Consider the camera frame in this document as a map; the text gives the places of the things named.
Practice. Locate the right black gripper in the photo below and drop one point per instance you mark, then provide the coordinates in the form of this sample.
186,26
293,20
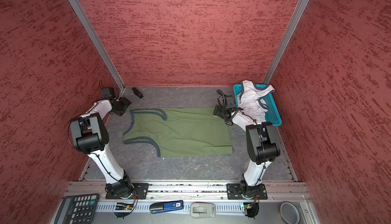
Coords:
217,111

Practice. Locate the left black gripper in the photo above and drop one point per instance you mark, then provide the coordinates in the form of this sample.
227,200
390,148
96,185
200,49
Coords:
126,103

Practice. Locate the white grey-trimmed tank top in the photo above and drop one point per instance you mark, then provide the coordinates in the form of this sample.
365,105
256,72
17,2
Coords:
252,103

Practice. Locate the teal plastic basket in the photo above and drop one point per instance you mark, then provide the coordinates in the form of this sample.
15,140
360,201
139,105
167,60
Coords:
272,115

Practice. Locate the olive green tank top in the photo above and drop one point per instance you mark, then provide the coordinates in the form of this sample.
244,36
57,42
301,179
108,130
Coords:
179,132

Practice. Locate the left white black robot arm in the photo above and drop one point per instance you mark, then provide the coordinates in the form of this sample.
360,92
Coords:
90,136

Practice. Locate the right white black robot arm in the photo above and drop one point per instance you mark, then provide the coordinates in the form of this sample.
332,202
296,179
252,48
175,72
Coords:
261,147

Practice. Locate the small black stapler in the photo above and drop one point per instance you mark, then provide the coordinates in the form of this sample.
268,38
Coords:
137,92

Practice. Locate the right small circuit board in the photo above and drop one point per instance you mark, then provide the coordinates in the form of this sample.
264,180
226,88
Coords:
247,206

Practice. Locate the small circuit board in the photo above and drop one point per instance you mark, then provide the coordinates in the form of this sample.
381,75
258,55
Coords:
247,206
124,207

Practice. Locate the left small circuit board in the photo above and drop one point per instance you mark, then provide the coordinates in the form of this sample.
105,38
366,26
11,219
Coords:
124,207

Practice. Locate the blue black utility knife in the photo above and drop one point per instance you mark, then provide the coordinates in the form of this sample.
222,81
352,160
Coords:
162,207

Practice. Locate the black calculator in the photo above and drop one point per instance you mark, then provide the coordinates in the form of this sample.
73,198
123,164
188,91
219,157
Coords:
79,209

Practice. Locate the grey tape roll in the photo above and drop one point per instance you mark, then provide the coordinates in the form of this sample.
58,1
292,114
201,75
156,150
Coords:
289,213

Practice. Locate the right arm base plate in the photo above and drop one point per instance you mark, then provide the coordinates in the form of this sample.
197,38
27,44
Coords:
244,192

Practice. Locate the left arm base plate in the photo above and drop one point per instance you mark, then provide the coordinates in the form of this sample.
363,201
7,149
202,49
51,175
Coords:
140,191

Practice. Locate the aluminium front rail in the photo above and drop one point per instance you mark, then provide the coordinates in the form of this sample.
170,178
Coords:
216,191

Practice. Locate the left aluminium corner post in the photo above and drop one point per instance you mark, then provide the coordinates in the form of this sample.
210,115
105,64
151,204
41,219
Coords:
83,18

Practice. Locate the aluminium corner post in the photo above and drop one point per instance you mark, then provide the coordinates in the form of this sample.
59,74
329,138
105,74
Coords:
83,18
293,22

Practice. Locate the right aluminium corner post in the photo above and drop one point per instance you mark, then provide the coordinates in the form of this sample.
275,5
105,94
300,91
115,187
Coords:
293,22

